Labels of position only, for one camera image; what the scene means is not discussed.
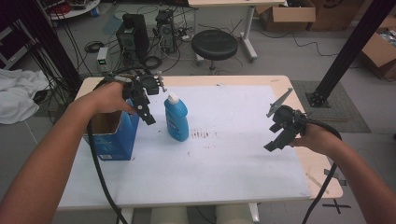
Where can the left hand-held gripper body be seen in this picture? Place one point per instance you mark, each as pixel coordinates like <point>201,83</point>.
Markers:
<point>138,93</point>

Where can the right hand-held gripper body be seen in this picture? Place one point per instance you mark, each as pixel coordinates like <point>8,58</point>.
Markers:
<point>291,119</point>

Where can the blue plastic bottle white cap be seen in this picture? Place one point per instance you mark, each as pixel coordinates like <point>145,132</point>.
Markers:
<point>176,119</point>

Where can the blue cardboard box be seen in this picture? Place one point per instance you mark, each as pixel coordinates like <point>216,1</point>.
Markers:
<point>120,140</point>

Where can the person's left hand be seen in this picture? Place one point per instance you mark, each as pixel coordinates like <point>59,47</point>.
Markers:
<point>106,98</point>

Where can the person's right hand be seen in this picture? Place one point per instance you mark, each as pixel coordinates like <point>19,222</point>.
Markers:
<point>319,140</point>

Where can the white power supply unit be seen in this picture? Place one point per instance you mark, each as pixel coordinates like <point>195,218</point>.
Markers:
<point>102,59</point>

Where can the grey floor mat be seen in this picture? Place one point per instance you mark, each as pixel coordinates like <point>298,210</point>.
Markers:
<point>345,112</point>

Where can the black computer tower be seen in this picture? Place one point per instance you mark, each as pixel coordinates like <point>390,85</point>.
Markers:
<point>135,34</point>

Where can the white table mat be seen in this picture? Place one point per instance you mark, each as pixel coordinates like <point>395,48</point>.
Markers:
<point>218,168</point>

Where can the grey open computer tower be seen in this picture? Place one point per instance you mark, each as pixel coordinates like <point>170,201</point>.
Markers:
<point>166,29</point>

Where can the black round stool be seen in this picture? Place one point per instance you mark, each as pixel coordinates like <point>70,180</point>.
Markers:
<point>214,43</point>

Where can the open brown cardboard box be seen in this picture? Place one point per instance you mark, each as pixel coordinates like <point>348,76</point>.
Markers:
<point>286,18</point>

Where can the round white table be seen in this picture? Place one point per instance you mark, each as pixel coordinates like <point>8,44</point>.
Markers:
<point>77,11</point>

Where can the white background table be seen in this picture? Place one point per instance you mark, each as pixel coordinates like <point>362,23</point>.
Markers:
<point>249,18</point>

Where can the large brown cardboard box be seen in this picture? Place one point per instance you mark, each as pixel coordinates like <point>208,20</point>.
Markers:
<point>378,51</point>

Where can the closed brown cardboard box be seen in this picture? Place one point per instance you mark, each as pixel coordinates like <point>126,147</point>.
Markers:
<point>336,14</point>

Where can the white cloth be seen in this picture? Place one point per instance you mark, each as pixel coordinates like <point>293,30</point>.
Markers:
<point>18,93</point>

